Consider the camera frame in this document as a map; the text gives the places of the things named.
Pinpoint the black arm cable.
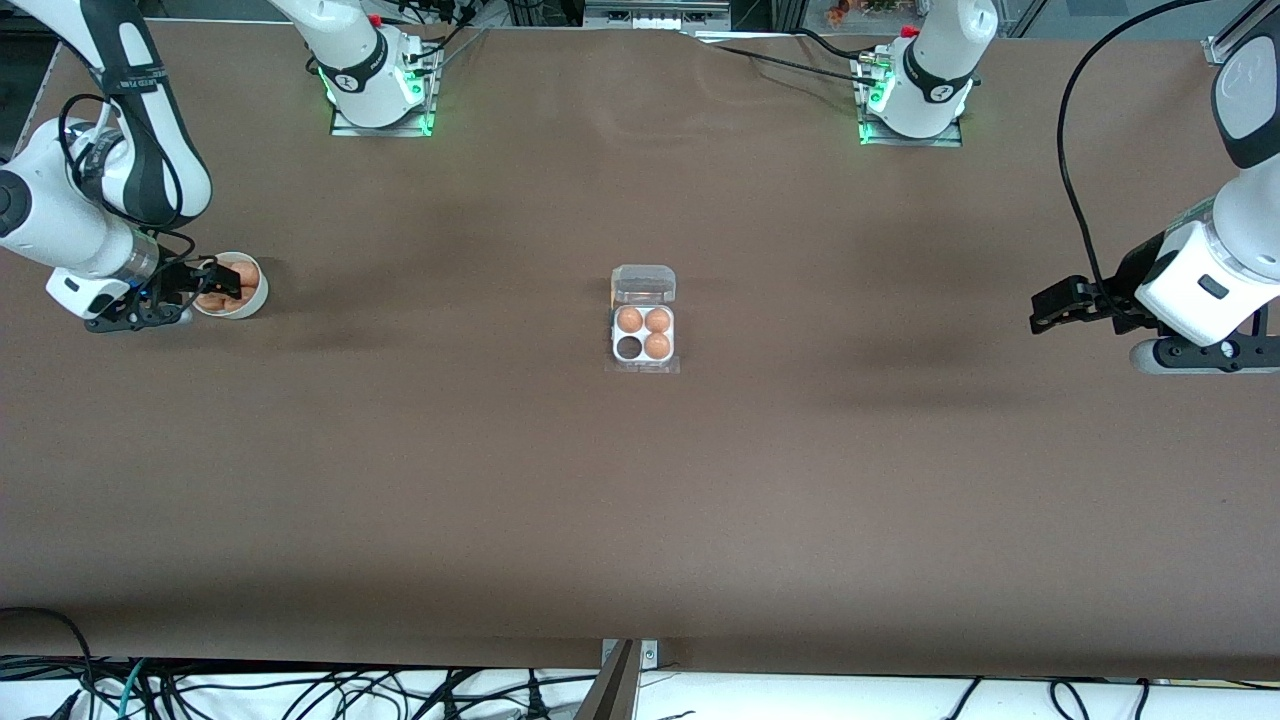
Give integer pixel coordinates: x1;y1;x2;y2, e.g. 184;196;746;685
56;92;201;301
1057;0;1216;321

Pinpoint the teal floor cable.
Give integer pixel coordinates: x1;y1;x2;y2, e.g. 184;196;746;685
115;658;153;720

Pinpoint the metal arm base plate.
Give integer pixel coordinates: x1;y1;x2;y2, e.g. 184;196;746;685
328;45;438;139
856;52;966;149

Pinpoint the aluminium frame profile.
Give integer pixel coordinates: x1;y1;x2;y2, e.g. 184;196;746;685
1203;0;1263;67

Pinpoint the dark metal strut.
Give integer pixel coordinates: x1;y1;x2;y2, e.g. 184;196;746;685
573;640;641;720

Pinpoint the short black table cable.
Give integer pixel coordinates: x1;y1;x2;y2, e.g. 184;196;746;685
795;28;871;61

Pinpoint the grey metal box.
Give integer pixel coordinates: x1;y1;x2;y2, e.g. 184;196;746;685
583;0;733;31

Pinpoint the clear plastic egg carton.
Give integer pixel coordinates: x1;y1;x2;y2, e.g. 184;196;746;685
604;264;683;377

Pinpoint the long black table cable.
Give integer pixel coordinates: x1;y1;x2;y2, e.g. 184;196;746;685
690;35;881;81

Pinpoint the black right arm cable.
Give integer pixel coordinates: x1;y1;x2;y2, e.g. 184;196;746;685
56;92;201;301

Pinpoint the white round bowl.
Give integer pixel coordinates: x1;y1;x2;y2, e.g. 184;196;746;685
190;251;269;320

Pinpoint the black base cable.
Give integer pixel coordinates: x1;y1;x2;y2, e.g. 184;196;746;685
398;0;491;66

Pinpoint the black looped floor cable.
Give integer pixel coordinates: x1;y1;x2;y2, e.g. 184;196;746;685
0;606;96;720

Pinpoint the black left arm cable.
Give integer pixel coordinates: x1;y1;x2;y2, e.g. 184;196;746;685
1057;0;1216;321

